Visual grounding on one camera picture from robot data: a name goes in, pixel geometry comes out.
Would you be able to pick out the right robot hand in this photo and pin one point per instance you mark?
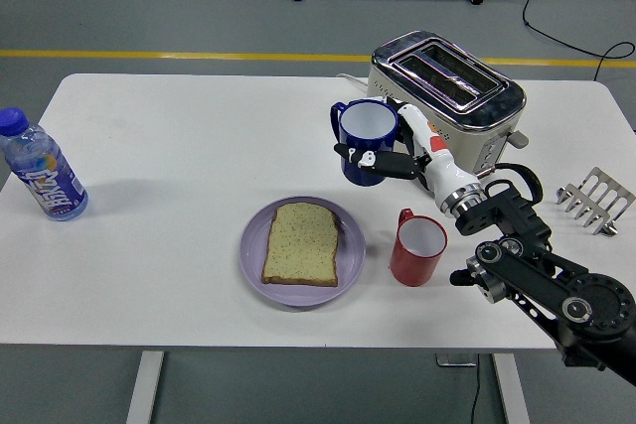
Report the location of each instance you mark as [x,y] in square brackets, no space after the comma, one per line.
[442,171]

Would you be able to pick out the purple round plate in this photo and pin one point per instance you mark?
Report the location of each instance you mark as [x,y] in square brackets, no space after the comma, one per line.
[253,245]

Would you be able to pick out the grey box under table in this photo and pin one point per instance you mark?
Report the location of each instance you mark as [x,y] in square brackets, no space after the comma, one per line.
[454,360]

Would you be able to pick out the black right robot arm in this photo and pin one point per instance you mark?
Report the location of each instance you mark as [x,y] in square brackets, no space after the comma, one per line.
[526,285]

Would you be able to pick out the blue enamel cup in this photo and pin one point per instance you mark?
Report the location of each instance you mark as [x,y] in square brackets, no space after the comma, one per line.
[370,118]

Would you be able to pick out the cream and chrome toaster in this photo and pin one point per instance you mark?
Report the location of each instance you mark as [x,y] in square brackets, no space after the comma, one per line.
[497,111]

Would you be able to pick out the yellow floor tape line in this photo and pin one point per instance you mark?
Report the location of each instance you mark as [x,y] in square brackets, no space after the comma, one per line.
[149,54]

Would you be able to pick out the metal toast rack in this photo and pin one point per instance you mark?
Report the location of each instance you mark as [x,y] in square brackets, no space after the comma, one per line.
[596,175]

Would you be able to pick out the slice of toast bread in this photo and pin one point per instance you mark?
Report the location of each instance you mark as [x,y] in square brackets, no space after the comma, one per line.
[298,245]

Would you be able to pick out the red enamel cup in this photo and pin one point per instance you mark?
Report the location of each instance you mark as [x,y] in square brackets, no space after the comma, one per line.
[412,270]

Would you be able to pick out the plastic bottle with blue cap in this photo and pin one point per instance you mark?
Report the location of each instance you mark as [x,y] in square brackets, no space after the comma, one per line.
[49,185]

